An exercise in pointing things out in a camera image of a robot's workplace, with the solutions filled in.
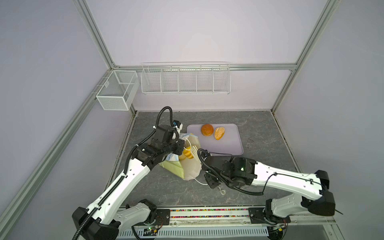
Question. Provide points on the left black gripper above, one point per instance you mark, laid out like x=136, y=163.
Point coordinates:
x=180, y=143

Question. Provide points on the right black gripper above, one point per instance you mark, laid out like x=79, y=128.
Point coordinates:
x=211, y=183

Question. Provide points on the yellow fake bread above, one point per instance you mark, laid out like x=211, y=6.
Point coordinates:
x=186, y=154

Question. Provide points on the green paper gift bag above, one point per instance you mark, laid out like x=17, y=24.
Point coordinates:
x=188, y=169

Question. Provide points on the round brown fake bun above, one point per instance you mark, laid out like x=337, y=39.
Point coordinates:
x=207, y=130

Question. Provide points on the oval orange fake bread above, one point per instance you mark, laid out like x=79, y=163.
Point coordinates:
x=219, y=132

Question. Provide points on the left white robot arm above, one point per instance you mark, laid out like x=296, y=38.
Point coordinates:
x=99, y=221

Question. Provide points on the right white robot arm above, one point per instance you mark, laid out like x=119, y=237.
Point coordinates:
x=307, y=192

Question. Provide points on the lavender plastic tray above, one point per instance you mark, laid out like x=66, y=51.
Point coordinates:
x=230, y=143

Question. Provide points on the small white mesh basket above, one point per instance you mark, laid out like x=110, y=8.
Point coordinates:
x=119, y=90

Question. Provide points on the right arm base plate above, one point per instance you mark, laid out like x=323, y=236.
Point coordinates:
x=259, y=215

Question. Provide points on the white vented cable duct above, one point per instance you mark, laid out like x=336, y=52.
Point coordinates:
x=203, y=233

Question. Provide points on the long white wire rack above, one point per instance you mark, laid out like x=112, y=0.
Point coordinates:
x=186, y=78

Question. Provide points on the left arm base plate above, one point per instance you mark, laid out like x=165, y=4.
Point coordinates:
x=158, y=218

